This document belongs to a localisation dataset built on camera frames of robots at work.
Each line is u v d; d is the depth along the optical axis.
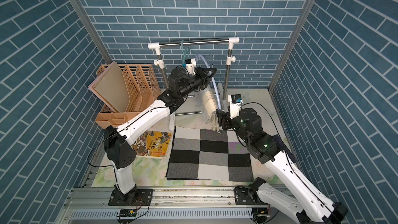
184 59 0.77
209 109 0.74
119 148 0.45
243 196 0.74
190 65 0.68
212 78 0.67
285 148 0.47
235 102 0.55
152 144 0.90
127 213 0.72
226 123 0.59
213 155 0.89
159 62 0.78
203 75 0.67
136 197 0.68
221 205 0.73
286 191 0.44
